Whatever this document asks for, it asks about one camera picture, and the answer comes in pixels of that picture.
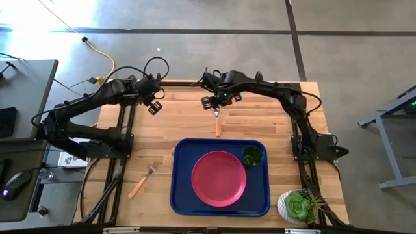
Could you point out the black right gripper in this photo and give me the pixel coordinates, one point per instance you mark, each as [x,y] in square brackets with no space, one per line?
[219,86]

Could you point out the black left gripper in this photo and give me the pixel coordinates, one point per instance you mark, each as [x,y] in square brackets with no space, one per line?
[149,89]

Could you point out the green faceted plastic cup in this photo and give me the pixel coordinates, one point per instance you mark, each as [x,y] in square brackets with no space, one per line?
[252,156]

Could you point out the red plastic plate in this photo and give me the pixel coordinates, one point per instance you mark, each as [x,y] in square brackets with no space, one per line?
[218,178]

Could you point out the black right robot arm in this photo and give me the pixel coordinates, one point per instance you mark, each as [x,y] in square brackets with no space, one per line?
[292,97]

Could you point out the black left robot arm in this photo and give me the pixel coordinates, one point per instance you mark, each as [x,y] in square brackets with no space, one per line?
[97,96]

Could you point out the blue plastic tray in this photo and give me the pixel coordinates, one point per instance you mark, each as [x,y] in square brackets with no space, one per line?
[182,182]

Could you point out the white printed booklet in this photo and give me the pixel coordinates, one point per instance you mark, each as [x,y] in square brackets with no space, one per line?
[70,161]

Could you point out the light grey desk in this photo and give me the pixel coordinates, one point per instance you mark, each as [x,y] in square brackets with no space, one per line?
[29,91]

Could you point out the clear water bottle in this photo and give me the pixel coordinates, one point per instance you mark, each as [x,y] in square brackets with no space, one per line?
[45,174]

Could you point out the succulent in white pot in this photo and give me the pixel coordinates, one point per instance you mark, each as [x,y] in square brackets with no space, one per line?
[295,206]

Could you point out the dark grey desk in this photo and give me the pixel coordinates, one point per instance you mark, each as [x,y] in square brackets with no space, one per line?
[19,152]

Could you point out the black flat device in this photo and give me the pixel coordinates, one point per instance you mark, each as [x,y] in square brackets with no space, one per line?
[6,122]

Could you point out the black caster wheel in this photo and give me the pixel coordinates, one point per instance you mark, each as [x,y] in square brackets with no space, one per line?
[42,211]

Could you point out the black computer mouse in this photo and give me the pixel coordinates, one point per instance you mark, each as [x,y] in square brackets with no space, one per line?
[18,183]

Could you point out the grey metal table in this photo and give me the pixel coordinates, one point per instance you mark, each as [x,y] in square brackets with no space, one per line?
[390,152]

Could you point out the black aluminium rig frame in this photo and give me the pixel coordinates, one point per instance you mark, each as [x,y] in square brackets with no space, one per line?
[182,84]

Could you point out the white metal bracket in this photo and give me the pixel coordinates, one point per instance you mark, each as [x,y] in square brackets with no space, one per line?
[121,230]
[302,231]

